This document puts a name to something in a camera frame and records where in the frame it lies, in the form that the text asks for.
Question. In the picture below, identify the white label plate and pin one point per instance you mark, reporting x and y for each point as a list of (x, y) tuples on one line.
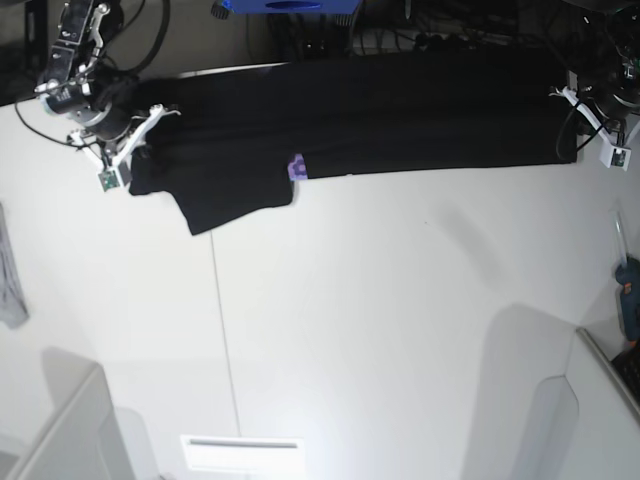
[(256, 456)]

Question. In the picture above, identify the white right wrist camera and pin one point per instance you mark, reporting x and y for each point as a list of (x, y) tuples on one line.
[(114, 171)]

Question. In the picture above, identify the grey cloth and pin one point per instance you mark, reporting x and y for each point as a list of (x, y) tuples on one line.
[(14, 312)]

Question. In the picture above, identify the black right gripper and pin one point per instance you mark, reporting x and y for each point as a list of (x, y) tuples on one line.
[(109, 124)]

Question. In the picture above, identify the black keyboard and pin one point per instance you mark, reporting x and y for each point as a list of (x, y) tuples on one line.
[(627, 365)]

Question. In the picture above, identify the black T-shirt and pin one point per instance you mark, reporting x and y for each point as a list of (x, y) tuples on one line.
[(228, 147)]

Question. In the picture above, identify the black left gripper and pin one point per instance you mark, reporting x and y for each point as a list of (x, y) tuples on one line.
[(612, 95)]

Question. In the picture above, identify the blue glue gun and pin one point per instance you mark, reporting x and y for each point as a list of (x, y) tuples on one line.
[(627, 276)]

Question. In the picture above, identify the blue box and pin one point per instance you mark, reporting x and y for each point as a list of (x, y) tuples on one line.
[(291, 6)]

